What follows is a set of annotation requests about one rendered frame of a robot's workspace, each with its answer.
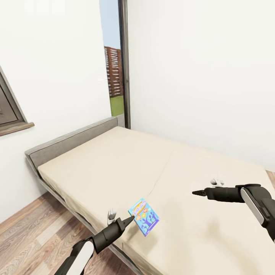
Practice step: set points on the fixed window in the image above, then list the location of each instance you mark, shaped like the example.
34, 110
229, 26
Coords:
11, 119

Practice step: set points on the bed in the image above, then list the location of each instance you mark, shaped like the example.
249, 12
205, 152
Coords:
103, 166

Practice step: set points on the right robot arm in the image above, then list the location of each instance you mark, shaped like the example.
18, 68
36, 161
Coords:
257, 198

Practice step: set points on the door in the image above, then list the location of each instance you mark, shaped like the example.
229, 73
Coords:
114, 22

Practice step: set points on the board game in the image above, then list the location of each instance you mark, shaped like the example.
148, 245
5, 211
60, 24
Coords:
145, 217

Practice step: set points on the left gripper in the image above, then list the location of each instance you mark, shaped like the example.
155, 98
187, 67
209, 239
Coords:
116, 229

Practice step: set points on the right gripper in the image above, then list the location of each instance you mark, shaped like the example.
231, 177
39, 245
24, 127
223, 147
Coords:
218, 194

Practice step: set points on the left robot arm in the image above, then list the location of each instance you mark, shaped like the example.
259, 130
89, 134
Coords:
84, 249

